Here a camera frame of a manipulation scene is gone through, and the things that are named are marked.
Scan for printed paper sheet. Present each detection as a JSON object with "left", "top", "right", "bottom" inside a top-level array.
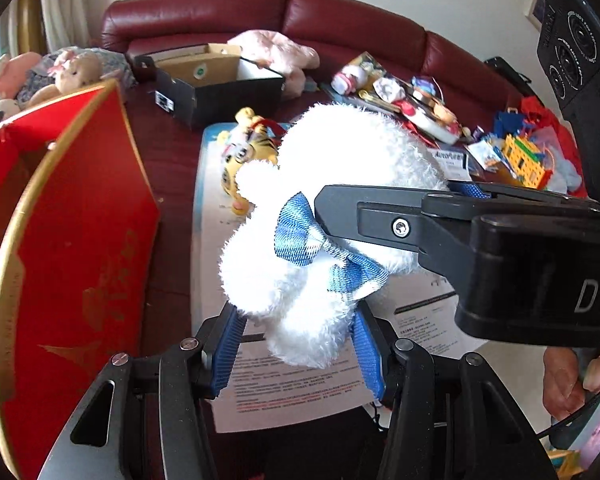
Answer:
[{"left": 190, "top": 122, "right": 487, "bottom": 434}]

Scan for colourful toy food set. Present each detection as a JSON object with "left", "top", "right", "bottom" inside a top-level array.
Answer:
[{"left": 404, "top": 77, "right": 465, "bottom": 145}]

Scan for beige plush doll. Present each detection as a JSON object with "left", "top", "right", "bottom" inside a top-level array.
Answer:
[{"left": 44, "top": 48, "right": 104, "bottom": 97}]

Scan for yellow green building block toy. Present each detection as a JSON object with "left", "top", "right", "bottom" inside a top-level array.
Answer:
[{"left": 500, "top": 132, "right": 554, "bottom": 189}]

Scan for black bag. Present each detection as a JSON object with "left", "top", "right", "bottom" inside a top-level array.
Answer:
[{"left": 484, "top": 57, "right": 532, "bottom": 97}]

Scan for blue plastic toy pieces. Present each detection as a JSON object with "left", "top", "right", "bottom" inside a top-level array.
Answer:
[{"left": 492, "top": 109, "right": 527, "bottom": 137}]

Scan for red plastic bag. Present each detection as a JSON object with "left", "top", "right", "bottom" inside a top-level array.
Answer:
[{"left": 520, "top": 95, "right": 587, "bottom": 197}]

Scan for black cardboard box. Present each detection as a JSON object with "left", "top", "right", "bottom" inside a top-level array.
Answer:
[{"left": 132, "top": 43, "right": 286, "bottom": 129}]

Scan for red gift box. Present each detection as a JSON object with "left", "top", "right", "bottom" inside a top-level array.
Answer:
[{"left": 0, "top": 78, "right": 161, "bottom": 477}]

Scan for white labelled small box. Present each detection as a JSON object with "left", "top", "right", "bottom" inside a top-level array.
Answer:
[{"left": 432, "top": 147, "right": 474, "bottom": 182}]

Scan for colourful picture booklet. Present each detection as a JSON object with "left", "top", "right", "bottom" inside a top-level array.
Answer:
[{"left": 340, "top": 52, "right": 387, "bottom": 97}]

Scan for yellow tiger plush toy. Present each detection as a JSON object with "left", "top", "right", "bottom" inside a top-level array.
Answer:
[{"left": 216, "top": 107, "right": 287, "bottom": 216}]

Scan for white curtain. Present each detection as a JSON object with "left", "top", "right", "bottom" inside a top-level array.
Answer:
[{"left": 39, "top": 0, "right": 102, "bottom": 57}]

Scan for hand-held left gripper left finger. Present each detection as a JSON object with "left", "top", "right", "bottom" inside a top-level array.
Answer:
[{"left": 37, "top": 302, "right": 249, "bottom": 480}]

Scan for pink toy figure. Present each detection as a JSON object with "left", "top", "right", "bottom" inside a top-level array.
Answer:
[{"left": 332, "top": 67, "right": 367, "bottom": 95}]

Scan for white plush toy blue bow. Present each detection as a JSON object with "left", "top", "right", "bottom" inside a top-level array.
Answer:
[{"left": 220, "top": 102, "right": 452, "bottom": 367}]

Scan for dark red leather sofa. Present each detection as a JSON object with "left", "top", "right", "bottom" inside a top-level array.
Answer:
[{"left": 100, "top": 0, "right": 537, "bottom": 111}]

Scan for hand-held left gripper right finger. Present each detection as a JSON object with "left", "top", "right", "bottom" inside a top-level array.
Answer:
[{"left": 349, "top": 302, "right": 561, "bottom": 480}]

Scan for pale pink plush rabbit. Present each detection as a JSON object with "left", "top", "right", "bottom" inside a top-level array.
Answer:
[{"left": 0, "top": 52, "right": 42, "bottom": 113}]

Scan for person's right hand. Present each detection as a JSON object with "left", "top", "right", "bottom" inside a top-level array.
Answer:
[{"left": 542, "top": 347, "right": 600, "bottom": 423}]

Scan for dark wooden desktop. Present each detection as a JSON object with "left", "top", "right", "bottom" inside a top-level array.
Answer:
[{"left": 121, "top": 78, "right": 588, "bottom": 480}]

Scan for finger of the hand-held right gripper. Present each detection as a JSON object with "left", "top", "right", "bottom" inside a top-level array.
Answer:
[
  {"left": 313, "top": 184, "right": 600, "bottom": 273},
  {"left": 447, "top": 180, "right": 600, "bottom": 205}
]

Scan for framed wall picture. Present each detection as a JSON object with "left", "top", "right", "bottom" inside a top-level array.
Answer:
[{"left": 525, "top": 0, "right": 547, "bottom": 27}]

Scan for colourful cardboard box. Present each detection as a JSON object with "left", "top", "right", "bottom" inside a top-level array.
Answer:
[{"left": 545, "top": 400, "right": 600, "bottom": 478}]

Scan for pink plush toy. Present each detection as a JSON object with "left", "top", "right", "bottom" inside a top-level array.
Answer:
[{"left": 227, "top": 29, "right": 321, "bottom": 99}]

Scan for black cable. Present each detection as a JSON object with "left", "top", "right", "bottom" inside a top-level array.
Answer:
[{"left": 534, "top": 388, "right": 600, "bottom": 442}]

